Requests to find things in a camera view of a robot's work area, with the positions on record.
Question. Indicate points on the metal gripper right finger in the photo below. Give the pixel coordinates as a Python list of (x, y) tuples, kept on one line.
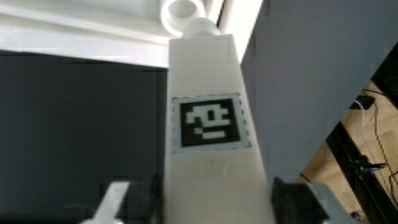
[(306, 204)]

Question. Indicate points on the white desk leg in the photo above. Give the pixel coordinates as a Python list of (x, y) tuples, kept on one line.
[(215, 189)]

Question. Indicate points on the white square desk top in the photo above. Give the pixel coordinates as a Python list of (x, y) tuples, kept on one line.
[(115, 30)]

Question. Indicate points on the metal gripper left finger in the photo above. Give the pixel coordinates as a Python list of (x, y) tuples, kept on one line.
[(105, 215)]

